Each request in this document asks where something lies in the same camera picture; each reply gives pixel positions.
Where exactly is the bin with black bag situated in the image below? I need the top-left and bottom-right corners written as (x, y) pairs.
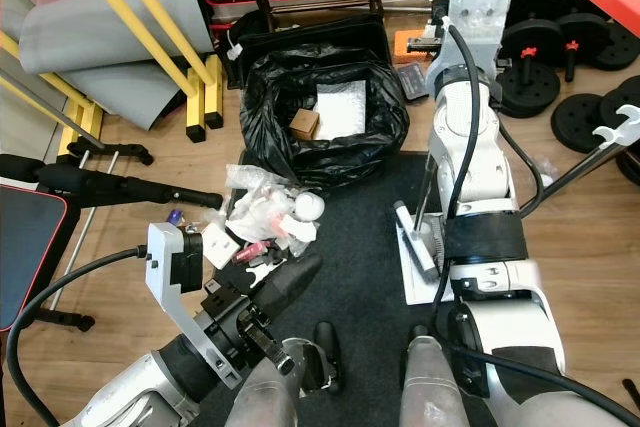
top-left (238, 12), bottom-right (411, 193)

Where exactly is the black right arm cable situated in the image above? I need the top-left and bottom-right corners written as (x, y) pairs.
top-left (432, 25), bottom-right (640, 398)

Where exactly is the black floor mat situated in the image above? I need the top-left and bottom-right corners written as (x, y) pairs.
top-left (195, 152), bottom-right (541, 427)

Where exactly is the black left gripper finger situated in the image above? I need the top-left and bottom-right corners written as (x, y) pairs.
top-left (264, 269), bottom-right (318, 323)
top-left (257, 255), bottom-right (323, 310)

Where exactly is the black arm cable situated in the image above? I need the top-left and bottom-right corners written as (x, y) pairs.
top-left (432, 25), bottom-right (640, 398)
top-left (5, 245), bottom-right (151, 427)

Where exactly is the silver left robot leg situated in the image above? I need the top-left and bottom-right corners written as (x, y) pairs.
top-left (245, 322), bottom-right (346, 427)

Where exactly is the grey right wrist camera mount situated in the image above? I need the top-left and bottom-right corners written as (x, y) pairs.
top-left (448, 0), bottom-right (514, 53)

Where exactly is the silver right robot leg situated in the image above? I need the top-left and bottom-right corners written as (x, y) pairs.
top-left (400, 325), bottom-right (476, 427)

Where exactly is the black weight plate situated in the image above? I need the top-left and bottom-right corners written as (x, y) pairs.
top-left (598, 75), bottom-right (640, 133)
top-left (550, 94), bottom-right (617, 154)

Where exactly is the black foam roller bar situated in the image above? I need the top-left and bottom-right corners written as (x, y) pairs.
top-left (0, 154), bottom-right (223, 210)

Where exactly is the grey foam mat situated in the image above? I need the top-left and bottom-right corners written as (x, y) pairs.
top-left (15, 0), bottom-right (211, 128)

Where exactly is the short black bench pad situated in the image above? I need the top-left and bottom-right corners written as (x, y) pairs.
top-left (0, 184), bottom-right (61, 333)

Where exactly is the silver robot leg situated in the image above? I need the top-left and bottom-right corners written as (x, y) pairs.
top-left (245, 322), bottom-right (346, 427)
top-left (400, 325), bottom-right (476, 427)

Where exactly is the small white ball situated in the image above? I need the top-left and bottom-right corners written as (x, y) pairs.
top-left (295, 195), bottom-right (326, 223)

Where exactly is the white bubble wrap sheet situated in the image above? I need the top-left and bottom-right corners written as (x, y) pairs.
top-left (315, 80), bottom-right (369, 140)

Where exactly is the small orange box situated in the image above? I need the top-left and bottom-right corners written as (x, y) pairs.
top-left (393, 30), bottom-right (429, 63)

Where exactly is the long metal handled broom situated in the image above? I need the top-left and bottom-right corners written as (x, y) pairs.
top-left (393, 97), bottom-right (446, 284)

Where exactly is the white paper tag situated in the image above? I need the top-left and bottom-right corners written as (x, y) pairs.
top-left (200, 223), bottom-right (241, 268)

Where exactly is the yellow metal frame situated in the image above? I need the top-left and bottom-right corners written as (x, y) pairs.
top-left (0, 0), bottom-right (227, 160)

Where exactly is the small brown cardboard box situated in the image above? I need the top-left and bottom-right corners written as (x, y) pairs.
top-left (288, 109), bottom-right (323, 141)

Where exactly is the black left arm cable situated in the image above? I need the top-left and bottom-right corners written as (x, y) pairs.
top-left (5, 245), bottom-right (151, 427)

